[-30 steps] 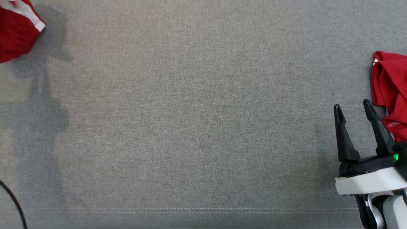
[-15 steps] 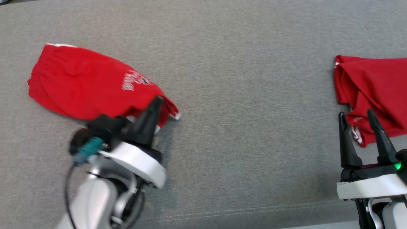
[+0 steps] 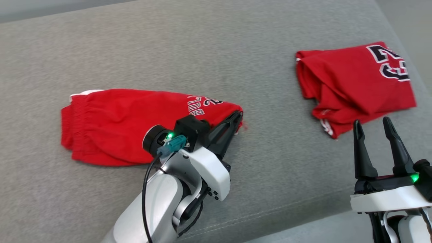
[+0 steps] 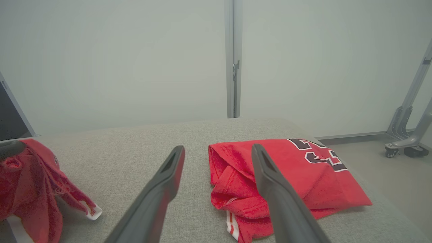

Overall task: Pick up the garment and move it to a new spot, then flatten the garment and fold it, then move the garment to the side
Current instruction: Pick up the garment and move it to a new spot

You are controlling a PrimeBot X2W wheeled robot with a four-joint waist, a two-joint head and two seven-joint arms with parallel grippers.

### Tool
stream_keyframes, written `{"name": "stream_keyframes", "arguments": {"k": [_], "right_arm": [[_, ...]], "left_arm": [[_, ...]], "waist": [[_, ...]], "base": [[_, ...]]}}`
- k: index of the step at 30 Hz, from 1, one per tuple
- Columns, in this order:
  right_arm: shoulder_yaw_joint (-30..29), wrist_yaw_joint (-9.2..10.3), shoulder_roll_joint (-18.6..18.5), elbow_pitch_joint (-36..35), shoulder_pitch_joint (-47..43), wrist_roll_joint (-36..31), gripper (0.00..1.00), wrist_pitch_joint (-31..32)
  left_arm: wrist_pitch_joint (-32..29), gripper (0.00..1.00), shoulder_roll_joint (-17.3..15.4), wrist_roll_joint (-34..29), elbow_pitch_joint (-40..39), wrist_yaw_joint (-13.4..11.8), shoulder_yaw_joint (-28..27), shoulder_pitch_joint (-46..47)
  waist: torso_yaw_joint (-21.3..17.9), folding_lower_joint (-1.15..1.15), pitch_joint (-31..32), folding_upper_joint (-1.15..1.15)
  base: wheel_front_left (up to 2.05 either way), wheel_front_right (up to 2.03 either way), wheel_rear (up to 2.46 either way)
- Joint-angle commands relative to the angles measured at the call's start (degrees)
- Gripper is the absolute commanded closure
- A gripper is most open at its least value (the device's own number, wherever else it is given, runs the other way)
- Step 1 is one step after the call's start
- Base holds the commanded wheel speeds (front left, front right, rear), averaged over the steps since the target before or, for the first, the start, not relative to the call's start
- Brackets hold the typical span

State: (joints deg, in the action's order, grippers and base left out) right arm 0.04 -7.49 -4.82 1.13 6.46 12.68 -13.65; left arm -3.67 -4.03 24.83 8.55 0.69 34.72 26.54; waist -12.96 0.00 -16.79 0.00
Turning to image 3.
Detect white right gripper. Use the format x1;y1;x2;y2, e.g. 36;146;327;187
350;116;432;214

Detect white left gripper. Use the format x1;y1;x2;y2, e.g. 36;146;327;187
179;111;244;202

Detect red jersey shirt white sleeves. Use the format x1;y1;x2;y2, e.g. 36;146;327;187
296;41;417;139

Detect red jersey shorts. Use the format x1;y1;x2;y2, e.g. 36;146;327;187
61;88;248;167

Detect teal left camera connector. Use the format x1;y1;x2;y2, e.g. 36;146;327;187
156;134;188;158

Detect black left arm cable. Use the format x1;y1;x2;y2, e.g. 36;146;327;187
141;154;163;243

